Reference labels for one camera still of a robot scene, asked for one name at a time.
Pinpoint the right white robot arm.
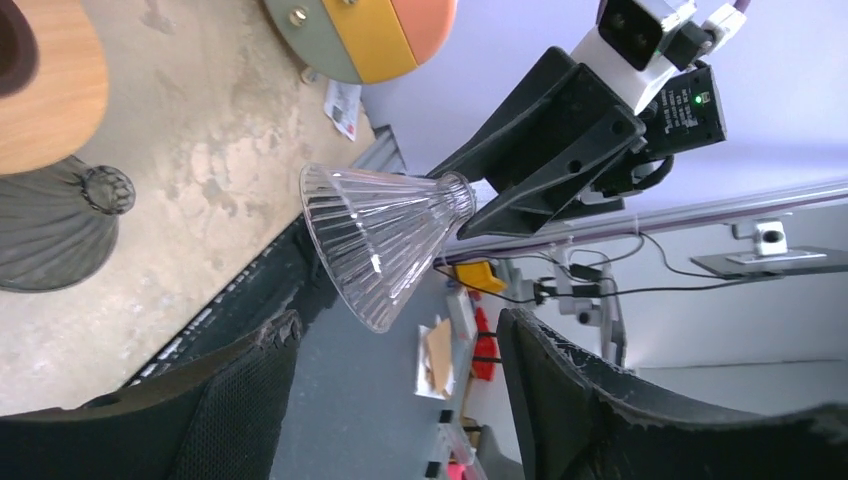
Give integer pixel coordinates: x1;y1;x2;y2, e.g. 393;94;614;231
431;47;726;240

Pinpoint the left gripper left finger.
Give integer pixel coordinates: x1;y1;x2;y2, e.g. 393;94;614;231
1;310;302;479

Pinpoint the dark ribbed glass cone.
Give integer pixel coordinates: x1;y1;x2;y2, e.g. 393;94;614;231
1;155;136;293

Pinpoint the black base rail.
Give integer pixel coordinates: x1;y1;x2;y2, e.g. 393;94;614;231
125;216;338;387

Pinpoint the white cylinder drum orange lid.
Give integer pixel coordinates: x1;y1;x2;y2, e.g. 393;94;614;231
264;0;458;85

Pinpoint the wooden ring dripper stand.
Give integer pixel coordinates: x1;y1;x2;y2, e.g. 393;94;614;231
1;0;109;175

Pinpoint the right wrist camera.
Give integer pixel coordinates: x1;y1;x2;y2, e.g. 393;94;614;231
569;0;749;115

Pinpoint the white paper card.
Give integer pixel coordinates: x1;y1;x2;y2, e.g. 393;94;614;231
324;80;362;141

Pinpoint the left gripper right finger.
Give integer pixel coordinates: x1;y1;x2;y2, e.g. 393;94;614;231
496;308;847;479

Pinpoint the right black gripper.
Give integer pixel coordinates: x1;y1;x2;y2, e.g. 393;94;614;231
427;47;673;240

